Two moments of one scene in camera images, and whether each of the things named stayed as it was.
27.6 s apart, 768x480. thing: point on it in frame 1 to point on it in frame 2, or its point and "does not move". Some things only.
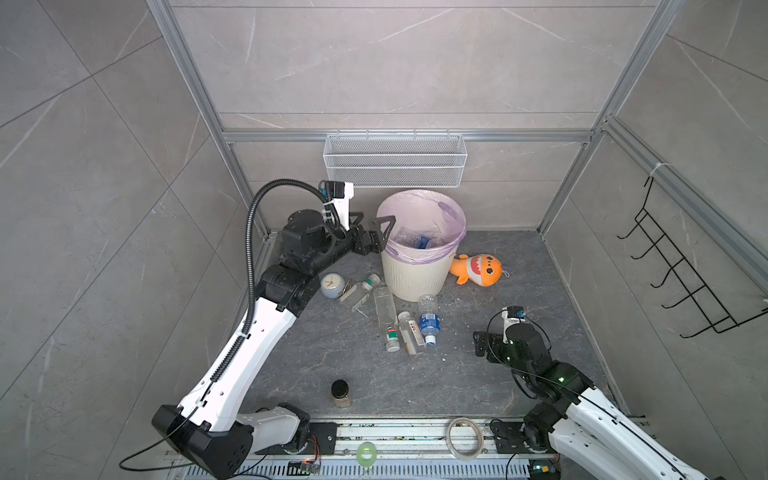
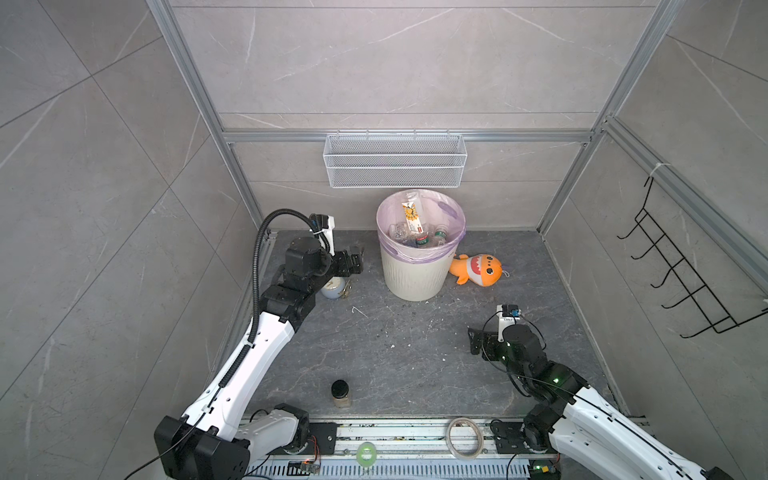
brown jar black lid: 340,390 does not move
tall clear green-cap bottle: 388,317 to 414,224
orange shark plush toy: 481,270 does not move
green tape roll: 366,454 does not move
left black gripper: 360,247 to 342,268
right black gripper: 496,342 does not move
